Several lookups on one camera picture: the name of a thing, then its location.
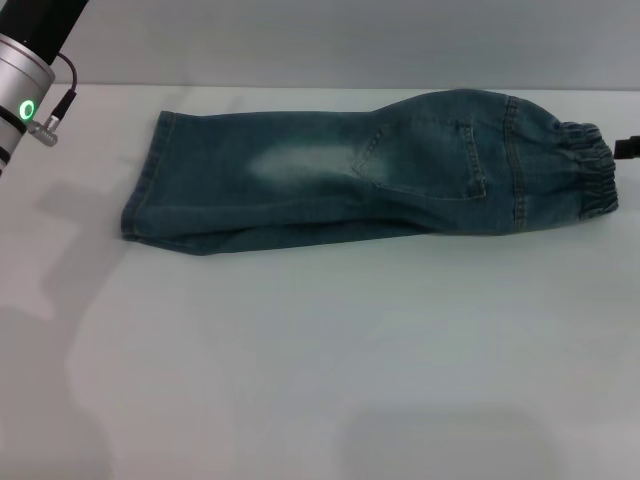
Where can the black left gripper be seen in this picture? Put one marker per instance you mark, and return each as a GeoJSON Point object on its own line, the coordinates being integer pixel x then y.
{"type": "Point", "coordinates": [35, 22]}

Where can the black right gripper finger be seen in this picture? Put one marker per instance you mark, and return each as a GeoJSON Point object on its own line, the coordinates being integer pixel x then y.
{"type": "Point", "coordinates": [629, 147]}

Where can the blue denim shorts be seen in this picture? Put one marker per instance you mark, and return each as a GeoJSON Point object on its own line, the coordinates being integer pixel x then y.
{"type": "Point", "coordinates": [400, 175]}

